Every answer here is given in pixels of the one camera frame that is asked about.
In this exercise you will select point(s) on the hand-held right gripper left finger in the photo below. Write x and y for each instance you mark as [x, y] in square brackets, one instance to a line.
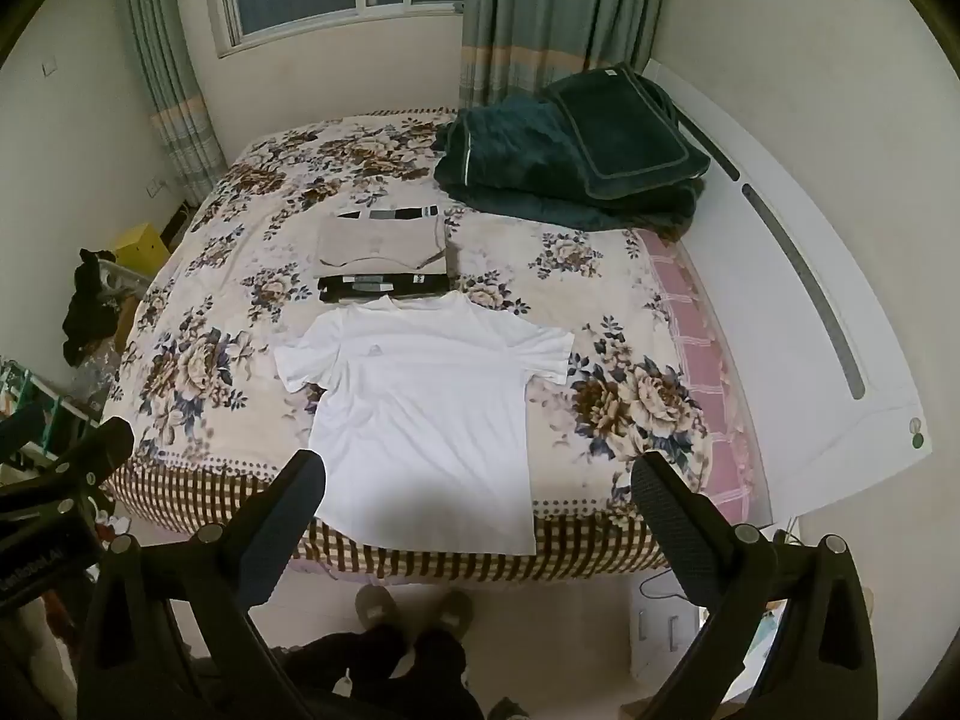
[276, 534]

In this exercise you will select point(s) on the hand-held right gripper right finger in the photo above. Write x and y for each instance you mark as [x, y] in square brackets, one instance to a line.
[675, 532]

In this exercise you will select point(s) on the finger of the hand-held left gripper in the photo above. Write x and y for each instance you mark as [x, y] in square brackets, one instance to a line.
[82, 459]

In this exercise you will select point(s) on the white t-shirt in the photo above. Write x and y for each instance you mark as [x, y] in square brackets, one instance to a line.
[420, 405]

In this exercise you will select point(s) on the green and white rack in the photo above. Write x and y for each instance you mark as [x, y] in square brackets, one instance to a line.
[45, 405]

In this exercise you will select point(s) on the white nightstand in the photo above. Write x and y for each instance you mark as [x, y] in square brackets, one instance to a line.
[664, 637]

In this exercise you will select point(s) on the grey slipper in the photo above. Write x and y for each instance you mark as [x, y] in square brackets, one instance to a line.
[454, 607]
[375, 606]

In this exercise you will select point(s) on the black cloth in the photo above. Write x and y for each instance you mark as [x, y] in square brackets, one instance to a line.
[82, 307]

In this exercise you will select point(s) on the person's legs in dark pants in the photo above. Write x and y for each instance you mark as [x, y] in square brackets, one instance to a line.
[382, 671]

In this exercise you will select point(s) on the floral bed sheet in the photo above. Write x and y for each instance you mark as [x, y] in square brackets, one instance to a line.
[225, 330]

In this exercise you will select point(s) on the white headboard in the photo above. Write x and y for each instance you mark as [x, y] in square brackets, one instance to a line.
[787, 360]

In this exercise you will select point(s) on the pink checked sheet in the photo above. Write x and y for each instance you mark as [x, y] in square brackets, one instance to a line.
[697, 315]

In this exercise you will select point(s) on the yellow box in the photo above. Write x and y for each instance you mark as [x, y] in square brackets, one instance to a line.
[139, 247]

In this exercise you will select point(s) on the beige folded garment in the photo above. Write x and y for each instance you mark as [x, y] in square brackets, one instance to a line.
[375, 244]

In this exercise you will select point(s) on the dark green blanket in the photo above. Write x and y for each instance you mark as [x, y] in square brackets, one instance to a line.
[525, 180]

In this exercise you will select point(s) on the green striped curtain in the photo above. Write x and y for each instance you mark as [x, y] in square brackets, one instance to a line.
[169, 75]
[540, 15]

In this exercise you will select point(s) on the dark green pillow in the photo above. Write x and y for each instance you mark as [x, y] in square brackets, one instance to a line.
[622, 135]

